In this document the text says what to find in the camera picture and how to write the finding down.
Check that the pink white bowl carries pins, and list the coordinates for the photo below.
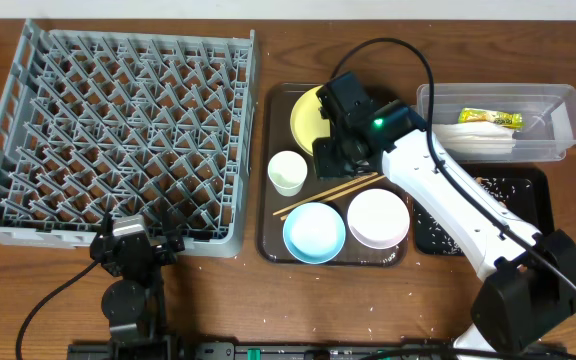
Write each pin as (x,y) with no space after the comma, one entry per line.
(378,219)

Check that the white plastic cup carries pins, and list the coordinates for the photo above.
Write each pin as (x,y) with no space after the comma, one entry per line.
(287,171)

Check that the clear plastic waste bin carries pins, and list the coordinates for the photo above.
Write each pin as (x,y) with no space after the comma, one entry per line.
(548,111)

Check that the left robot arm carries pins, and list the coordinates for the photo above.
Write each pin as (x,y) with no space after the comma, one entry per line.
(134,305)

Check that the rice food waste pile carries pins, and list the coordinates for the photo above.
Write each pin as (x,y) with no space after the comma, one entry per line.
(514,194)

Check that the green yellow snack wrapper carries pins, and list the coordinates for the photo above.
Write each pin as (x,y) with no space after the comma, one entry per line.
(508,120)

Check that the dark brown serving tray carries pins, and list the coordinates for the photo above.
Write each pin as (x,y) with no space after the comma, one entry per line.
(277,137)

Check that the grey plastic dishwasher rack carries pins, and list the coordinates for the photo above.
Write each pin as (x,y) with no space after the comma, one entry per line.
(125,124)

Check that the light blue bowl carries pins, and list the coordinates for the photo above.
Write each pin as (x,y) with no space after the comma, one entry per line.
(314,233)

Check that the wooden chopstick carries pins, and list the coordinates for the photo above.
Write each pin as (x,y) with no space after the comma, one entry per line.
(325,193)
(345,192)

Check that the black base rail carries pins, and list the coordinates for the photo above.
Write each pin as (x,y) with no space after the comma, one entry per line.
(230,351)

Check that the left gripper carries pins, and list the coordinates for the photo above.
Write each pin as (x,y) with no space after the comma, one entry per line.
(135,251)

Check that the black rectangular tray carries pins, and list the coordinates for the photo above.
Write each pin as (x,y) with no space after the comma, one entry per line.
(527,171)

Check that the yellow round plate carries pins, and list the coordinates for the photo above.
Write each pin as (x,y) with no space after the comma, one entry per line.
(306,122)

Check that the white paper napkin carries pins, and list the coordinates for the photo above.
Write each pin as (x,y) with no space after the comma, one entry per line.
(475,138)

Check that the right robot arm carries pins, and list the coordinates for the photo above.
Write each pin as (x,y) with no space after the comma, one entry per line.
(529,279)

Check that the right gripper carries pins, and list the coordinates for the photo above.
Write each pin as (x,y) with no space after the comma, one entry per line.
(323,165)

